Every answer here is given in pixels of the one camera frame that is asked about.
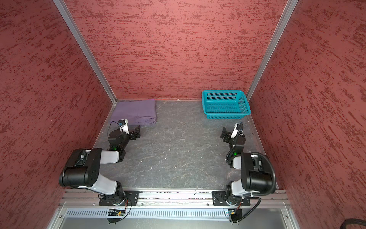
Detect purple trousers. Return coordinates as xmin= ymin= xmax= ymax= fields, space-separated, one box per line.
xmin=110 ymin=100 xmax=157 ymax=126

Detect teal plastic basket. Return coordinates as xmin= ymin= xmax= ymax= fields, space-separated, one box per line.
xmin=202 ymin=90 xmax=251 ymax=119

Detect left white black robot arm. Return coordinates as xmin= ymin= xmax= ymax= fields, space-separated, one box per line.
xmin=59 ymin=122 xmax=141 ymax=206

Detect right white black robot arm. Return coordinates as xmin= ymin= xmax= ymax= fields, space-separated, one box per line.
xmin=220 ymin=124 xmax=276 ymax=206

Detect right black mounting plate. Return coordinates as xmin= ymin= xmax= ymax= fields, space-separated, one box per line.
xmin=212 ymin=191 xmax=251 ymax=207

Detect black mounting plate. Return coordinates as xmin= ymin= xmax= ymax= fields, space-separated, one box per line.
xmin=212 ymin=191 xmax=251 ymax=207
xmin=99 ymin=190 xmax=140 ymax=207

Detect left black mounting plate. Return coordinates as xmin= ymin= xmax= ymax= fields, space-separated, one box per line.
xmin=99 ymin=190 xmax=140 ymax=207

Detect right small circuit board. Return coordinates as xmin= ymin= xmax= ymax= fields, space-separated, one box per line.
xmin=228 ymin=209 xmax=243 ymax=222

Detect small circuit board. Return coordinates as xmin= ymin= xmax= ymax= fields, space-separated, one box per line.
xmin=228 ymin=209 xmax=243 ymax=222
xmin=107 ymin=209 xmax=126 ymax=217

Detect left small circuit board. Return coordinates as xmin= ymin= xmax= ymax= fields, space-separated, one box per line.
xmin=107 ymin=209 xmax=126 ymax=217

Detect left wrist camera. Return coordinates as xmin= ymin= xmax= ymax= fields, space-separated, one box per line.
xmin=118 ymin=119 xmax=129 ymax=134

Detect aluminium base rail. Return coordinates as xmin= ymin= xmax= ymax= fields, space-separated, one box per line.
xmin=58 ymin=188 xmax=291 ymax=208

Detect white slotted cable duct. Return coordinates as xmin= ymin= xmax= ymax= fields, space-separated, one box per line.
xmin=64 ymin=208 xmax=229 ymax=221

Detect left aluminium corner post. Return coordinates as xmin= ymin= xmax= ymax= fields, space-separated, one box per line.
xmin=53 ymin=0 xmax=118 ymax=106

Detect aluminium corner post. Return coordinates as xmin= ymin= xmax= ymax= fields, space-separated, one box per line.
xmin=53 ymin=0 xmax=118 ymax=106
xmin=246 ymin=0 xmax=298 ymax=101

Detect right aluminium corner post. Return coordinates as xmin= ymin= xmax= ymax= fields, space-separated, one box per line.
xmin=246 ymin=0 xmax=298 ymax=101

